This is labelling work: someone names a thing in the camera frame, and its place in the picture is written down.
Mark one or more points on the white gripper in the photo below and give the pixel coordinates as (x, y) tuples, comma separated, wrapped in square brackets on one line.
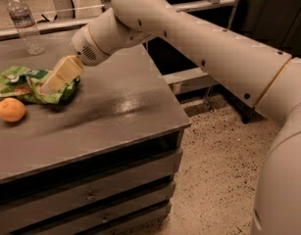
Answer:
[(85, 48)]

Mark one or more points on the green rice chip bag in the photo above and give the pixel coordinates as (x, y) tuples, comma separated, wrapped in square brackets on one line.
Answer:
[(24, 84)]

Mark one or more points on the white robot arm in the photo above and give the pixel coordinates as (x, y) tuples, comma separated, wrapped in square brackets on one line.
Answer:
[(264, 78)]

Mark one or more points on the clear plastic water bottle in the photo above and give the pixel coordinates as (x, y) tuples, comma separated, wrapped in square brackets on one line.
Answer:
[(24, 22)]

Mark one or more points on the orange fruit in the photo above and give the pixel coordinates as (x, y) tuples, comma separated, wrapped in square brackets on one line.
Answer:
[(11, 110)]

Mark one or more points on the dark cabinet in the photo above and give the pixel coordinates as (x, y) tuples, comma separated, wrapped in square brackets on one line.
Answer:
[(278, 24)]

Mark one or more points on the grey metal frame rail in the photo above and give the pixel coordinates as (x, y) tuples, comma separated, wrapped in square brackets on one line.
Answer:
[(91, 13)]

